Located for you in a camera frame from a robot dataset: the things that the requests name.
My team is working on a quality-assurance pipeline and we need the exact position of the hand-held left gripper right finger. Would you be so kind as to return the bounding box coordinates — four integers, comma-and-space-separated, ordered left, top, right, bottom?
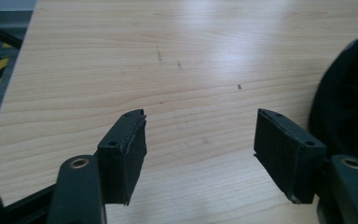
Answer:
253, 107, 328, 205

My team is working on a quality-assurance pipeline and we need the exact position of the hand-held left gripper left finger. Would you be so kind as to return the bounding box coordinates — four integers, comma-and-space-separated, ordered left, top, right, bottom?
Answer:
94, 108, 148, 207

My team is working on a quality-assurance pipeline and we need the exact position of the dark cloth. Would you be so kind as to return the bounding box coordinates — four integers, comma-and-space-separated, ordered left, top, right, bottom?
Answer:
308, 37, 358, 171

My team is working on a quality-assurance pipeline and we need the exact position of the black metal stand leg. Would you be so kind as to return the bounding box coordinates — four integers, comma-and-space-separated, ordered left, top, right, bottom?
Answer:
0, 13, 23, 50

